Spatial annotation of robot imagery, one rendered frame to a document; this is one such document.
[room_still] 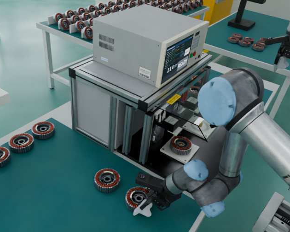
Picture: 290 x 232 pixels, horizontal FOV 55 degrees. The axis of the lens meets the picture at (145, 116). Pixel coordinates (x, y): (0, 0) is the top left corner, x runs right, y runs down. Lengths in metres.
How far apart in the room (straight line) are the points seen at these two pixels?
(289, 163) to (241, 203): 1.66
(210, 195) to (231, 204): 1.36
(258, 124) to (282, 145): 0.07
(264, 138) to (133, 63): 0.72
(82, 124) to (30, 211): 0.50
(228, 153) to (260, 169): 1.75
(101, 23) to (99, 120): 0.45
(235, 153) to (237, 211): 1.36
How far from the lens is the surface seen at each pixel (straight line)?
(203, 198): 0.98
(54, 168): 1.34
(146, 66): 1.22
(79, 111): 1.44
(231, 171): 1.02
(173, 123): 1.35
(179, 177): 0.99
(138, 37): 1.20
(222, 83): 0.71
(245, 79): 0.78
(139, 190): 1.21
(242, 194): 2.44
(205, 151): 1.47
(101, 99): 1.29
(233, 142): 0.95
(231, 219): 2.25
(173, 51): 1.22
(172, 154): 1.39
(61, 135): 1.51
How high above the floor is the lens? 1.72
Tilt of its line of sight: 36 degrees down
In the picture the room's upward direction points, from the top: 7 degrees clockwise
